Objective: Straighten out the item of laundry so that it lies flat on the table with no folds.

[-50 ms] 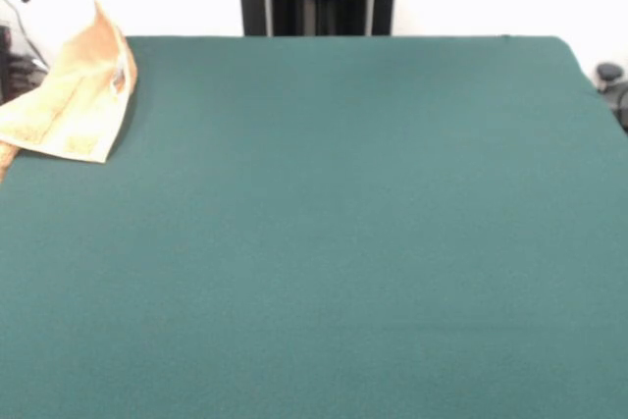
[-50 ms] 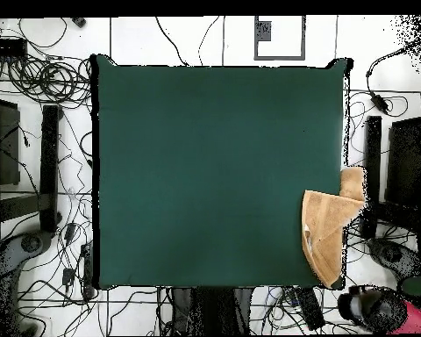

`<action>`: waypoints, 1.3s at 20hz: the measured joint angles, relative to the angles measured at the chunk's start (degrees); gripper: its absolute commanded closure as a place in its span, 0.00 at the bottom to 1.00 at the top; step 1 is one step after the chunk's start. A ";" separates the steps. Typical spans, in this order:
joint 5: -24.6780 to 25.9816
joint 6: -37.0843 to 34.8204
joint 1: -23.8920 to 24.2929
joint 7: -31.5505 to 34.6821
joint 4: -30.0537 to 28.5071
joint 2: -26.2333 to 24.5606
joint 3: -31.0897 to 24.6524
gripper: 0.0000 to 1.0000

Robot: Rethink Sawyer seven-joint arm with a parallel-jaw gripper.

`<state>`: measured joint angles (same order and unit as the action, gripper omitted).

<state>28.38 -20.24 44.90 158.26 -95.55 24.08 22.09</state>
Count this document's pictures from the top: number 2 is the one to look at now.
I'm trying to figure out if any dark green table cloth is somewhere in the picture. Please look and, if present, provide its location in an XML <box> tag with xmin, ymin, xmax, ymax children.
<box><xmin>90</xmin><ymin>54</ymin><xmax>353</xmax><ymax>290</ymax></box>

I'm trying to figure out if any grey office chair base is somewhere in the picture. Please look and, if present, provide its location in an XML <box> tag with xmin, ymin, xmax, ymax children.
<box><xmin>366</xmin><ymin>236</ymin><xmax>421</xmax><ymax>282</ymax></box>
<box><xmin>0</xmin><ymin>229</ymin><xmax>54</xmax><ymax>336</ymax></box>

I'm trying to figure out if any black computer case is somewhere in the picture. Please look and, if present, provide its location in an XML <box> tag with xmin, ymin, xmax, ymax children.
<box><xmin>0</xmin><ymin>96</ymin><xmax>21</xmax><ymax>187</ymax></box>
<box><xmin>384</xmin><ymin>117</ymin><xmax>421</xmax><ymax>212</ymax></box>

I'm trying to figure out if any grey square frame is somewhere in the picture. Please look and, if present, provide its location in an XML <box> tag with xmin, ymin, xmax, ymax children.
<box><xmin>253</xmin><ymin>15</ymin><xmax>307</xmax><ymax>61</ymax></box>

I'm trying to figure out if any black network switch box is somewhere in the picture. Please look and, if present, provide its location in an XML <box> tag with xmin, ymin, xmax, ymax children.
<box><xmin>0</xmin><ymin>37</ymin><xmax>28</xmax><ymax>59</ymax></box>

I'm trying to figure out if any coiled black cable bundle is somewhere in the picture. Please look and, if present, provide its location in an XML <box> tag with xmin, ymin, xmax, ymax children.
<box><xmin>6</xmin><ymin>55</ymin><xmax>92</xmax><ymax>106</ymax></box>

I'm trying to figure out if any tan terry towel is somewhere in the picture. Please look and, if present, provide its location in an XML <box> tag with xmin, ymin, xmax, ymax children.
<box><xmin>300</xmin><ymin>166</ymin><xmax>367</xmax><ymax>290</ymax></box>

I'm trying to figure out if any black power strip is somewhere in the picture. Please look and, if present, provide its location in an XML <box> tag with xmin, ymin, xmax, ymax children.
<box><xmin>296</xmin><ymin>286</ymin><xmax>326</xmax><ymax>331</ymax></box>
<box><xmin>80</xmin><ymin>241</ymin><xmax>96</xmax><ymax>299</ymax></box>

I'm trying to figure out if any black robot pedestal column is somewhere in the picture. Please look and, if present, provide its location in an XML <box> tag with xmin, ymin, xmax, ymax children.
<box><xmin>170</xmin><ymin>286</ymin><xmax>255</xmax><ymax>337</ymax></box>

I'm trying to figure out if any black power adapter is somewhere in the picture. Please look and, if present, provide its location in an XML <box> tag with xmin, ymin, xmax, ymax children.
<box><xmin>368</xmin><ymin>91</ymin><xmax>389</xmax><ymax>114</ymax></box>

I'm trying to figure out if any black stand base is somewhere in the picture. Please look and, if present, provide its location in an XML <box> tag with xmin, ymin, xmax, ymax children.
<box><xmin>0</xmin><ymin>104</ymin><xmax>63</xmax><ymax>234</ymax></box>
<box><xmin>359</xmin><ymin>115</ymin><xmax>421</xmax><ymax>241</ymax></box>

